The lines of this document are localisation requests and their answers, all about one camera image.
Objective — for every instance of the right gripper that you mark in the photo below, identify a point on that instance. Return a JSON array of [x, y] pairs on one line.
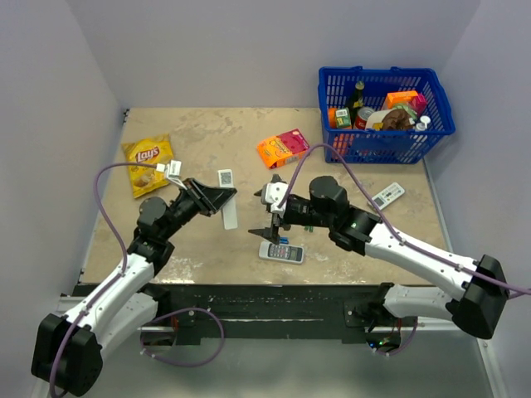
[[271, 233]]

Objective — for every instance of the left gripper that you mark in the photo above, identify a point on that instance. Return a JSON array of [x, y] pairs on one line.
[[208, 200]]

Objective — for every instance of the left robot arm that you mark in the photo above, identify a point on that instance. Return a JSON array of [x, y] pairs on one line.
[[70, 349]]

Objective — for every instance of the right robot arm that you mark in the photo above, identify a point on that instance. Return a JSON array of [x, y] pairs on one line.
[[468, 292]]

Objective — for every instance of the grey-faced remote control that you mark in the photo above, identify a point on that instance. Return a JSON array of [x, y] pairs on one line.
[[289, 254]]

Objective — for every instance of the small white remote control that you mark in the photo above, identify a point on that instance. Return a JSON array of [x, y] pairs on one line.
[[388, 195]]

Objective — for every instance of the orange pink sponge box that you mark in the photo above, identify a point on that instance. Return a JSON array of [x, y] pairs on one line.
[[282, 149]]

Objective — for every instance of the yellow Lays chips bag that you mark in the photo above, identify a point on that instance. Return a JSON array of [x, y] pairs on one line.
[[144, 156]]

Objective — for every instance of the green yellow carton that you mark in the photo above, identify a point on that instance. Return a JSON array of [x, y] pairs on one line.
[[342, 118]]

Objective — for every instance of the dark glass bottle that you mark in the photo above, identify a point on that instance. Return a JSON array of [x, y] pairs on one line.
[[355, 100]]

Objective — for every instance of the blue plastic basket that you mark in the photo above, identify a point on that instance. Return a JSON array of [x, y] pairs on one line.
[[336, 85]]

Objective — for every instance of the brown snack packet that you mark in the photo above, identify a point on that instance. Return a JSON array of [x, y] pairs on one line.
[[396, 119]]

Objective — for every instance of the orange pink box in basket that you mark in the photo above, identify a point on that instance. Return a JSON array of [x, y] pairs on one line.
[[411, 101]]

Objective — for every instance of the white bottle cap item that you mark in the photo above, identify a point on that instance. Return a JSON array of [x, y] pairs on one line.
[[422, 123]]

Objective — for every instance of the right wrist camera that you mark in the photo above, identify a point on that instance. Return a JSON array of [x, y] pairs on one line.
[[273, 196]]

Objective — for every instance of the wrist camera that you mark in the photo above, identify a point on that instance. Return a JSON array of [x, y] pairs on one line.
[[273, 196], [171, 172]]

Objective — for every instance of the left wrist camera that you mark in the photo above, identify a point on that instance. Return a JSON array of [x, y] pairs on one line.
[[171, 172]]

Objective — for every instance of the black table front rail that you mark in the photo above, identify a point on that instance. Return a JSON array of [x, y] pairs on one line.
[[287, 312]]

